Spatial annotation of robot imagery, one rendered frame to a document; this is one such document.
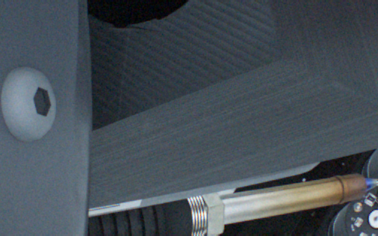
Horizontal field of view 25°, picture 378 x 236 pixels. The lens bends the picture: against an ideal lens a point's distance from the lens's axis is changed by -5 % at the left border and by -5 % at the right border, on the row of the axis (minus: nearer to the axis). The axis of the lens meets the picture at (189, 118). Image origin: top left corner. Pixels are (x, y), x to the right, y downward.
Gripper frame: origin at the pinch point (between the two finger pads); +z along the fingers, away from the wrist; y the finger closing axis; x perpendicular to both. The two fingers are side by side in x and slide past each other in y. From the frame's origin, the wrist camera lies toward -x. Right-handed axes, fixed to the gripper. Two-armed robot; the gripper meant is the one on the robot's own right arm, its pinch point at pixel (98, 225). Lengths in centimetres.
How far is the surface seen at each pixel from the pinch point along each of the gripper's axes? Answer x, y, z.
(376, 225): -3.7, -0.9, 12.3
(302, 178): 0.1, 2.4, 16.1
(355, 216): -3.0, -0.3, 12.0
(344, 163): -1.6, 2.5, 17.0
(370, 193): -3.7, 0.3, 12.3
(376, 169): -3.8, 1.4, 13.9
